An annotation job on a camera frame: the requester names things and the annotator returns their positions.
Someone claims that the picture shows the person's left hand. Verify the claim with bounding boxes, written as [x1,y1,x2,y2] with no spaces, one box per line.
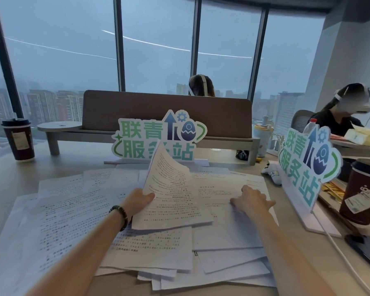
[121,188,156,224]

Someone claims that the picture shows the person's right hand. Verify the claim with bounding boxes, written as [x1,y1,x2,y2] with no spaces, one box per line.
[230,185,277,215]

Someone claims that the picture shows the printed white paper sheet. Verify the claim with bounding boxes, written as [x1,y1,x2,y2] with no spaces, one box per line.
[132,148,214,231]

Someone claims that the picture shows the person's left forearm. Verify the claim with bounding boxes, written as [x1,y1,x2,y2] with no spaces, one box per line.
[40,209,133,296]

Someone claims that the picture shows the person's right forearm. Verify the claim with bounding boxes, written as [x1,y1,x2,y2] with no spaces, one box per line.
[254,208,338,296]

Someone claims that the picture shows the white plush toy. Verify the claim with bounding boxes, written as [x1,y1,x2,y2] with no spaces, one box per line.
[261,162,283,185]

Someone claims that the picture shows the green white cutout sign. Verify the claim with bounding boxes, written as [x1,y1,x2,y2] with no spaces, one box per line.
[277,126,343,238]
[104,109,210,167]

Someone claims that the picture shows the white tumbler with yellow lid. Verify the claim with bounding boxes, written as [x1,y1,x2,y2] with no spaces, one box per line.
[253,123,274,158]

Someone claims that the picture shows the pile of printed papers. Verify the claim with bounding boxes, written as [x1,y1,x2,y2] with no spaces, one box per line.
[0,165,280,291]

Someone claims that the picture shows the brown desk divider panel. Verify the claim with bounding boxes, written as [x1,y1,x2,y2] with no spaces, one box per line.
[82,90,253,140]

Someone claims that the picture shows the orange packets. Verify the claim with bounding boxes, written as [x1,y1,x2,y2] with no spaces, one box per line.
[322,182,348,202]

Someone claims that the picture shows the grey mesh office chair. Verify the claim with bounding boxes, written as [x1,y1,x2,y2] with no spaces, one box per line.
[291,110,316,133]

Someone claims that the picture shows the clear bottle with red cap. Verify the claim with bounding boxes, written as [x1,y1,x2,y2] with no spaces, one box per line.
[302,118,318,135]

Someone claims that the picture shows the grey desk riser shelf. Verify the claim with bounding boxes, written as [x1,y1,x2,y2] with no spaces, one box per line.
[37,121,261,166]

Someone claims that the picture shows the dark red paper coffee cup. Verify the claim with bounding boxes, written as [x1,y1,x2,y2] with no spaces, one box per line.
[339,158,370,225]
[1,118,36,163]

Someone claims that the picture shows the black phone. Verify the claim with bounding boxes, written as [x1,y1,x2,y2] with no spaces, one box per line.
[345,234,370,276]

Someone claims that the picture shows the yellow tissue pack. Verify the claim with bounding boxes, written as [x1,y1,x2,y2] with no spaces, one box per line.
[343,127,370,144]

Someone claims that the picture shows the dark window mullion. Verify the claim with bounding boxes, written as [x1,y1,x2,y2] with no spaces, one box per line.
[0,0,27,121]
[113,0,126,92]
[189,0,203,78]
[247,9,269,103]

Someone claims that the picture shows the white headset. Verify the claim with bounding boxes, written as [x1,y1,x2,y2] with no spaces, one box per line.
[333,84,370,114]

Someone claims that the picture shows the dark beaded bracelet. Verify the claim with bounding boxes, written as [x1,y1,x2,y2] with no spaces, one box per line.
[109,205,129,232]

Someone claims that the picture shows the white cable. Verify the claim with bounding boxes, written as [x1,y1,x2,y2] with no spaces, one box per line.
[311,212,370,296]

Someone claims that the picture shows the white head strap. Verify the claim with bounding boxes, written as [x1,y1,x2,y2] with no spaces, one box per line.
[189,75,209,97]

